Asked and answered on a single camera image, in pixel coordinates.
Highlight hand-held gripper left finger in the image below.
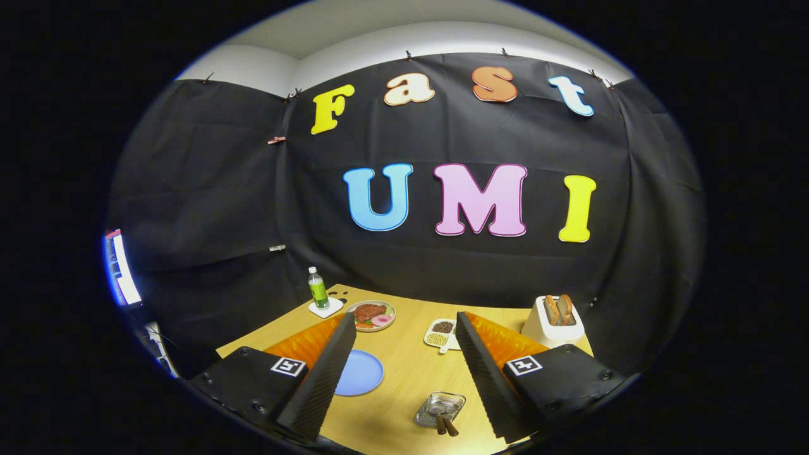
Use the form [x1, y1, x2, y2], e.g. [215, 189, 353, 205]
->
[188, 312, 358, 443]

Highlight white divided bean tray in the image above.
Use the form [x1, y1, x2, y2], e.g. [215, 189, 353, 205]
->
[423, 318, 462, 355]

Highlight green label plastic bottle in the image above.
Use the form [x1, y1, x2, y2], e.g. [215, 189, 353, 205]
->
[308, 266, 331, 310]

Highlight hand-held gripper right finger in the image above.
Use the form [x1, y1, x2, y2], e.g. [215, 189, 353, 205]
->
[455, 311, 628, 443]

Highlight grey laptop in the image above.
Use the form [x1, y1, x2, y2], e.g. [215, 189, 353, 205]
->
[144, 321, 181, 378]

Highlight computer monitor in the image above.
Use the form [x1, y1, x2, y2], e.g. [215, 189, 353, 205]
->
[103, 229, 143, 308]

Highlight cream toaster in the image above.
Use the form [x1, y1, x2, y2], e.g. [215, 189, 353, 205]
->
[521, 294, 587, 349]

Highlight clear cutlery holder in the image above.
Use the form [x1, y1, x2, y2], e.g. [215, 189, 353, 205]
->
[415, 391, 466, 428]

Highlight white square coaster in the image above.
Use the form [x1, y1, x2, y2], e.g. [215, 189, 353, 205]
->
[308, 298, 344, 319]

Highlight blue round plate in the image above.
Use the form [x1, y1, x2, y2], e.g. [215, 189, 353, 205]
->
[334, 349, 385, 397]

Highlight white oval food plate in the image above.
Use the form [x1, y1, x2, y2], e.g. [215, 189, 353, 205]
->
[345, 300, 397, 333]

